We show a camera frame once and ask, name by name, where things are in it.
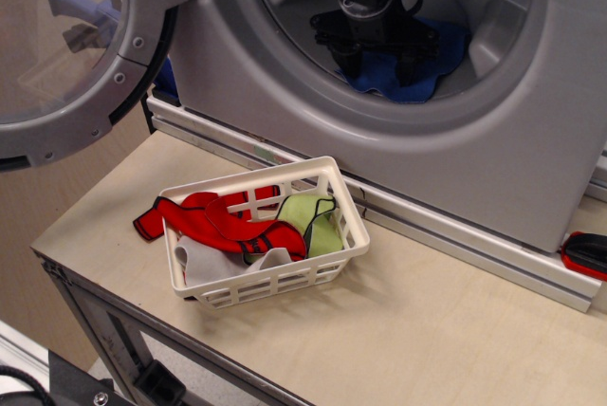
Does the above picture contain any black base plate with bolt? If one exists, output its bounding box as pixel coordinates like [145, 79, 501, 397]
[48, 351, 133, 406]

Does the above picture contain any grey white cloth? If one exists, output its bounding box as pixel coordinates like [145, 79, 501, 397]
[174, 236, 292, 286]

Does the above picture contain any blue grey clamp handle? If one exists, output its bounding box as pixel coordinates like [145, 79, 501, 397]
[48, 0, 121, 53]

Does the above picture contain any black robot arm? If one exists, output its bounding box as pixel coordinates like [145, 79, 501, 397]
[310, 0, 440, 86]

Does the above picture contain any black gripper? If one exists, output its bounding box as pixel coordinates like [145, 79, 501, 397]
[310, 0, 439, 87]

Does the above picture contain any red black tool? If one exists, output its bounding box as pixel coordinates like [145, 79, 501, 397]
[561, 231, 606, 282]

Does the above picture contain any red cloth with black trim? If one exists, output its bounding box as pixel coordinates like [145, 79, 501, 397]
[133, 192, 307, 261]

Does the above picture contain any white plastic laundry basket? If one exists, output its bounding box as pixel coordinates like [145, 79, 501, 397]
[159, 157, 370, 309]

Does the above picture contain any white aluminium rail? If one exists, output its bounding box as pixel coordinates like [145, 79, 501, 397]
[147, 97, 606, 312]

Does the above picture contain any grey toy washing machine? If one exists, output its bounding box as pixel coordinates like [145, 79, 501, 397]
[170, 0, 606, 251]

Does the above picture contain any light green cloth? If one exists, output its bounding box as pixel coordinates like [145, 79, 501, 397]
[243, 194, 343, 270]

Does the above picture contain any blue cloth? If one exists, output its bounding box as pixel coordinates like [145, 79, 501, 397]
[336, 17, 470, 103]

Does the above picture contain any round transparent washer door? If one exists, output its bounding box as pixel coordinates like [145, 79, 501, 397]
[1, 0, 188, 172]

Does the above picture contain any metal table frame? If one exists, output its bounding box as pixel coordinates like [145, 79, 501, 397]
[33, 249, 308, 405]

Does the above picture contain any black cable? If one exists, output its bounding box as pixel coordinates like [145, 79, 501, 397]
[0, 364, 53, 406]

